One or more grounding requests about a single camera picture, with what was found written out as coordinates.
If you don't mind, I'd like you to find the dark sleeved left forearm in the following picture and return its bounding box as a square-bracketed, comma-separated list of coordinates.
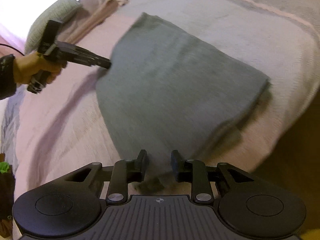
[0, 54, 17, 100]

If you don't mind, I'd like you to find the green and dark clothes pile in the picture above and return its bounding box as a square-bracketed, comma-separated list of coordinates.
[1, 153, 15, 238]

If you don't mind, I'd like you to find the person's left hand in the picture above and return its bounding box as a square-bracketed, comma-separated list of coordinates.
[13, 52, 67, 84]

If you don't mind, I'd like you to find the grey-green skirt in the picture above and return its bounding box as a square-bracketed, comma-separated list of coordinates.
[96, 13, 269, 193]

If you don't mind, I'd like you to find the striped pink grey bedspread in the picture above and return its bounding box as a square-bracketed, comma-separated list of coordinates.
[2, 0, 319, 198]

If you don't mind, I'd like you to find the green checked pillow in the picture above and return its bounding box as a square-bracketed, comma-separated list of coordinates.
[24, 0, 82, 54]

